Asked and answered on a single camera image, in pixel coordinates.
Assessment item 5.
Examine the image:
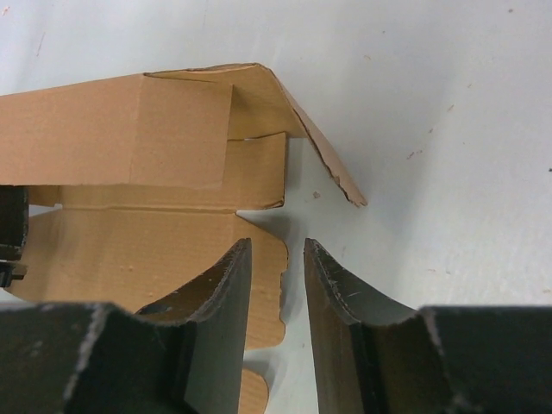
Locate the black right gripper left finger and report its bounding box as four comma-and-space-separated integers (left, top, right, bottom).
137, 238, 252, 413

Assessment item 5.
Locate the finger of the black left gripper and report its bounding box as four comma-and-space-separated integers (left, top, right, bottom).
1, 185, 29, 288

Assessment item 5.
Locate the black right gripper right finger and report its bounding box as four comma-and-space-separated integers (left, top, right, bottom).
303, 236, 419, 414

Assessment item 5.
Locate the brown cardboard paper box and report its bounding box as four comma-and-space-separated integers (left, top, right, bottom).
1, 64, 366, 413

